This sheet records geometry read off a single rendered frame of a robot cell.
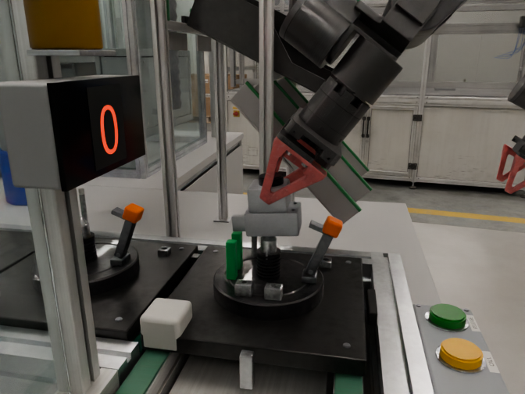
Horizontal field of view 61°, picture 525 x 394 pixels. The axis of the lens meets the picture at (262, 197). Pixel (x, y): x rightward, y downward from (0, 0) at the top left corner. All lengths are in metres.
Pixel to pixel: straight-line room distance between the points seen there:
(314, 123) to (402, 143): 4.13
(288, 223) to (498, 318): 0.42
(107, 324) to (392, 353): 0.31
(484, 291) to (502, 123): 3.81
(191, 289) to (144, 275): 0.08
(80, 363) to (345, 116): 0.35
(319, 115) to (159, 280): 0.31
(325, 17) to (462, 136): 4.17
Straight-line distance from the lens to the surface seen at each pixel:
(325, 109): 0.48
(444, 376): 0.50
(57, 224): 0.40
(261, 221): 0.53
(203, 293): 0.58
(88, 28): 0.36
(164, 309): 0.52
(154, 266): 0.66
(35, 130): 0.33
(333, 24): 0.49
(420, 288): 0.86
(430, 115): 4.57
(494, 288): 0.92
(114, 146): 0.37
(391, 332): 0.54
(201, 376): 0.54
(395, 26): 0.48
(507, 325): 0.81
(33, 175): 0.34
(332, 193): 0.74
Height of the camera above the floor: 1.26
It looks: 17 degrees down
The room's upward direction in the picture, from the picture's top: straight up
